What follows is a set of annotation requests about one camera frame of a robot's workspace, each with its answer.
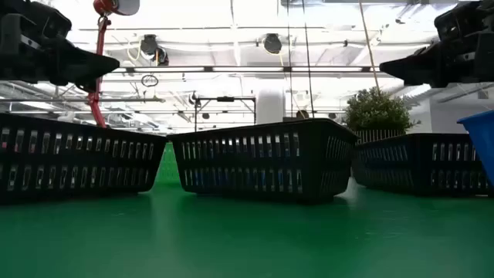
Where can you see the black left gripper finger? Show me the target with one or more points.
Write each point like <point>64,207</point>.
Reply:
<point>85,65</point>
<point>88,87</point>

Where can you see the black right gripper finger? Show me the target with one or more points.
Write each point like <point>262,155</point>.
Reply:
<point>436,63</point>
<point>434,84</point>

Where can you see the black slotted plastic basket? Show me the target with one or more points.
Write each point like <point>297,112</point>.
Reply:
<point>77,123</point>
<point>420,164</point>
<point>251,129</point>

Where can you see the green slotted plastic basket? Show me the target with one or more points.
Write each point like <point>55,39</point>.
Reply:
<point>168,166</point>

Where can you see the potted plant in striped pot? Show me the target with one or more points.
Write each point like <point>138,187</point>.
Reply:
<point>376,112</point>

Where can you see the yellow slanted pole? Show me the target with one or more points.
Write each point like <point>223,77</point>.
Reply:
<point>369,46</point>

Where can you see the blue slotted plastic basket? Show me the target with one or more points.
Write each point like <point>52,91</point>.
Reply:
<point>482,143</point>

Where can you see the overhead LED light bar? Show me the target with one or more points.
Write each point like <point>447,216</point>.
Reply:
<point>247,69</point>

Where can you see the white round pillar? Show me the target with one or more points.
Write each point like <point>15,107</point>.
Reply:
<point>270,108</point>

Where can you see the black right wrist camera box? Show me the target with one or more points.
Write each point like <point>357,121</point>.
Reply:
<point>459,19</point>

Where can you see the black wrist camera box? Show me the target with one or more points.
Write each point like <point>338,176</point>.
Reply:
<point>459,19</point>
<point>46,19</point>

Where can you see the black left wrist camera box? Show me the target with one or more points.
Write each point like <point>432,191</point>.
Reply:
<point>46,19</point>

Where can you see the black metal frame stand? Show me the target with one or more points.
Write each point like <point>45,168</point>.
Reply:
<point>225,99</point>

